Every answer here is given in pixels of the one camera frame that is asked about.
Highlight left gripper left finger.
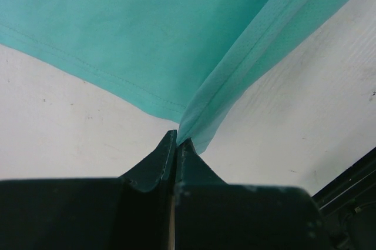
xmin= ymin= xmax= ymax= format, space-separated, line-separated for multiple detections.
xmin=1 ymin=130 xmax=177 ymax=249

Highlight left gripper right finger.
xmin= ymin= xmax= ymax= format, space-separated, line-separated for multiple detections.
xmin=174 ymin=141 xmax=330 ymax=249

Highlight teal t shirt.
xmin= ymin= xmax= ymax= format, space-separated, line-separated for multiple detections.
xmin=1 ymin=0 xmax=349 ymax=153

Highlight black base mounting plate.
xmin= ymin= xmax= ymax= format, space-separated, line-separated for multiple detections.
xmin=313 ymin=149 xmax=375 ymax=249

